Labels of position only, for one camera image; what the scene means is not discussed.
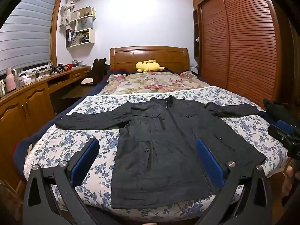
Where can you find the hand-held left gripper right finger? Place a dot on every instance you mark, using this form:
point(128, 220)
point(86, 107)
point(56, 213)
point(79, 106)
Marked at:
point(211, 164)

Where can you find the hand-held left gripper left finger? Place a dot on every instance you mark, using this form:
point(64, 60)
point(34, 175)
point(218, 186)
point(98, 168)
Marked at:
point(86, 159)

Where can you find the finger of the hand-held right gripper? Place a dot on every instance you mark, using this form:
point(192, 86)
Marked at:
point(284, 127)

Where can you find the black jacket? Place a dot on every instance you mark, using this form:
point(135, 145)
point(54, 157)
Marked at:
point(164, 145)

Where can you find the person's right hand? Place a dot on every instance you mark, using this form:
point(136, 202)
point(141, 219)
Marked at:
point(288, 180)

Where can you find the dark cloth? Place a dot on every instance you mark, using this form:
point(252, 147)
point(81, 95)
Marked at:
point(274, 109)

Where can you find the blue floral blanket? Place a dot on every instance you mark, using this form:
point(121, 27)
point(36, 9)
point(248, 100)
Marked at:
point(70, 145)

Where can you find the wooden desk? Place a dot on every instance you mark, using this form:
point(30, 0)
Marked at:
point(23, 112)

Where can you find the black chair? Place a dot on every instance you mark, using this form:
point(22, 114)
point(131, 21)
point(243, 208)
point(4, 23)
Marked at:
point(97, 71)

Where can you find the red basket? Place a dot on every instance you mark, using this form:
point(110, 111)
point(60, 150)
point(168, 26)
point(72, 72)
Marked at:
point(68, 67)

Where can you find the wooden louvred wardrobe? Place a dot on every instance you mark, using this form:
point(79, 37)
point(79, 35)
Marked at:
point(246, 39)

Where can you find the black tool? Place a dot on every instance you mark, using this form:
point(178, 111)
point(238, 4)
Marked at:
point(56, 68)

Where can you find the white box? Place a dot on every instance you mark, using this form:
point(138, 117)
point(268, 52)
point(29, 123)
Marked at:
point(24, 80)

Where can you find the pink floral quilt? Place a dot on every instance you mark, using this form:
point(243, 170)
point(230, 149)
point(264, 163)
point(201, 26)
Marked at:
point(152, 82)

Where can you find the yellow plush toy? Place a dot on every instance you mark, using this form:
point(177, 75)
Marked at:
point(146, 66)

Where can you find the wooden bed headboard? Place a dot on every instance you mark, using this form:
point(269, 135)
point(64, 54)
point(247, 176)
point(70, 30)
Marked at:
point(164, 56)

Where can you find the grey window blind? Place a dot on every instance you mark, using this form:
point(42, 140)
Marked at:
point(25, 32)

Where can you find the white hanging cloth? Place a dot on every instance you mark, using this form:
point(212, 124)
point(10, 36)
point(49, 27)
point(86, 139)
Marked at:
point(68, 11)

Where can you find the white wall shelf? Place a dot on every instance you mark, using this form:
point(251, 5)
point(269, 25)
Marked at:
point(90, 35)

